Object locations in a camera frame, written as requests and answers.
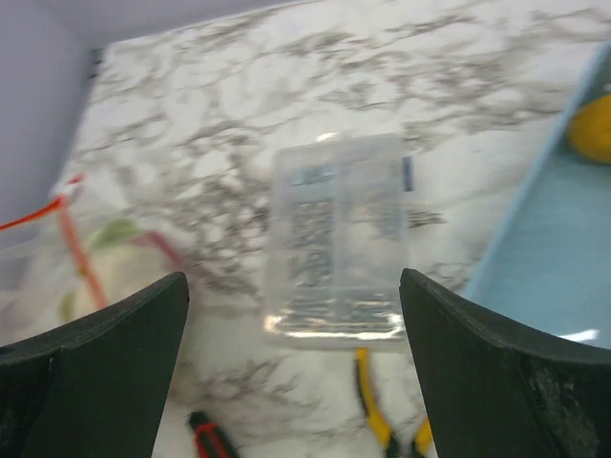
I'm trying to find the light blue plastic basket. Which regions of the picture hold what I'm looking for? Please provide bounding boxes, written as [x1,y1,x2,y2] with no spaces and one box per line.
[463,43,610,348]

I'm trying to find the brown potato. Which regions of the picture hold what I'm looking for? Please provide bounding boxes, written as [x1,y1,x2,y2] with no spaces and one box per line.
[568,94,611,164]

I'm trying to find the white cauliflower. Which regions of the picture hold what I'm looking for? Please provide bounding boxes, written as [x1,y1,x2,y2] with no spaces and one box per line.
[20,219,175,323]

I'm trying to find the clear zip top bag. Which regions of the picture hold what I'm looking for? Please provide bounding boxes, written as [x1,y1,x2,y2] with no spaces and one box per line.
[1,175,186,345]

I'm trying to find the yellow handled pliers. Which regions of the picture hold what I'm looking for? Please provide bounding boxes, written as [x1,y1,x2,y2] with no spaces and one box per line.
[354,348,433,458]

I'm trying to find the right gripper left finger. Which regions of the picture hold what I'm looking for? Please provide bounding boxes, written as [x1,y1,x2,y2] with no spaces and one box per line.
[1,273,189,457]

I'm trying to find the clear plastic screw box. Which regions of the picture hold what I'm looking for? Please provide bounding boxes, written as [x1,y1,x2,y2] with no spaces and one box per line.
[263,134,408,349]

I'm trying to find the red black utility knife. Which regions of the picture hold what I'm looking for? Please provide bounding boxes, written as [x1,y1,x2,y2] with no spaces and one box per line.
[188,411,241,458]

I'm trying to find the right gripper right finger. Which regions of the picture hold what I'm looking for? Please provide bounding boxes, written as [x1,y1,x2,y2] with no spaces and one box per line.
[400,268,610,458]

